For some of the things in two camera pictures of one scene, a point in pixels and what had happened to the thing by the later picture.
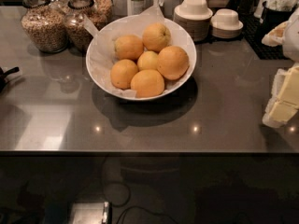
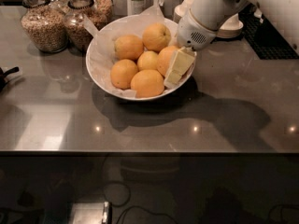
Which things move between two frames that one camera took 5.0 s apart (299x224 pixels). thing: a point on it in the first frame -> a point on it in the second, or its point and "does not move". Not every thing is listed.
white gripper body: x=291 y=39 -> x=191 y=32
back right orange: x=156 y=36 does not move
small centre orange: x=148 y=61 does not move
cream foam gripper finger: x=284 y=100 -> x=182 y=63
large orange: x=172 y=63 does not move
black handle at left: x=3 y=81 does not move
